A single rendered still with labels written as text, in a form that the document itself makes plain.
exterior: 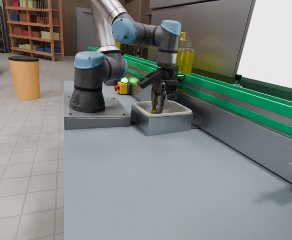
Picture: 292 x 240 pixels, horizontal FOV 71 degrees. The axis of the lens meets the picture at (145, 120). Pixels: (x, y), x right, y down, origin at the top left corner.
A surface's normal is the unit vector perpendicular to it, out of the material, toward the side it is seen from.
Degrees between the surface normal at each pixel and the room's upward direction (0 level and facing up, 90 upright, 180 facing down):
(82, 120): 90
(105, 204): 0
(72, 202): 0
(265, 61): 90
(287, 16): 90
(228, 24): 90
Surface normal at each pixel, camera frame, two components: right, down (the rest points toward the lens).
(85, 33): 0.35, 0.38
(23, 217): 0.10, -0.93
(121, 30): -0.51, 0.25
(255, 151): -0.88, 0.08
